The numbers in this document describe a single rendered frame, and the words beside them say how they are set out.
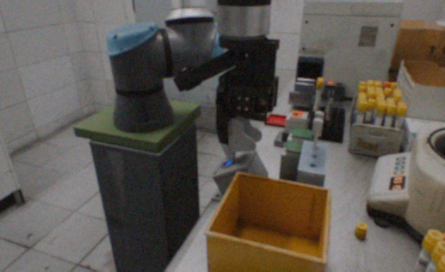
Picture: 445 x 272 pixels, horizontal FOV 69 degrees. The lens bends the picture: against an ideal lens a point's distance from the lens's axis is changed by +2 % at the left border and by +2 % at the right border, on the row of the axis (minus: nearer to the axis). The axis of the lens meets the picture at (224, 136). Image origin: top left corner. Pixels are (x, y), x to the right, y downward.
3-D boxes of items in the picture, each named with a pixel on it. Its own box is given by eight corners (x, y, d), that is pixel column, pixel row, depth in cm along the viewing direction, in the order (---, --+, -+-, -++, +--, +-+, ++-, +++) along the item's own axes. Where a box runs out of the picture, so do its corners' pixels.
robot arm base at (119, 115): (100, 125, 79) (91, 87, 74) (141, 104, 91) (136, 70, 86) (148, 138, 73) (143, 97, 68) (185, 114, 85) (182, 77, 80)
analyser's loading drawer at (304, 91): (299, 84, 112) (300, 70, 109) (318, 87, 110) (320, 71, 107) (287, 104, 94) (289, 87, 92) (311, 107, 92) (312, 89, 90)
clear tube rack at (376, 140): (349, 119, 90) (354, 94, 87) (388, 123, 87) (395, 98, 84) (347, 151, 73) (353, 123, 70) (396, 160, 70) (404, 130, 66)
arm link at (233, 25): (208, 5, 42) (229, 2, 49) (208, 41, 44) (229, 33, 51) (263, 7, 40) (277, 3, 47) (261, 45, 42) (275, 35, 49)
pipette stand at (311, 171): (290, 186, 61) (295, 139, 56) (328, 193, 59) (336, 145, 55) (281, 219, 52) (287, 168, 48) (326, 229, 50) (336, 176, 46)
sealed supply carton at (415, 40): (391, 58, 157) (400, 18, 148) (448, 63, 147) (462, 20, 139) (388, 74, 132) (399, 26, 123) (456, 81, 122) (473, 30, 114)
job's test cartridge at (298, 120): (287, 133, 78) (289, 109, 75) (306, 137, 77) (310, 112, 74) (283, 140, 75) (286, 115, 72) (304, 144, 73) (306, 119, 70)
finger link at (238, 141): (252, 175, 52) (255, 123, 48) (219, 168, 54) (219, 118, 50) (257, 165, 55) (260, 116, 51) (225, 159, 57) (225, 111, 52)
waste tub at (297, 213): (236, 223, 52) (237, 170, 47) (322, 244, 48) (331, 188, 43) (205, 293, 40) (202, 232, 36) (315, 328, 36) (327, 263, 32)
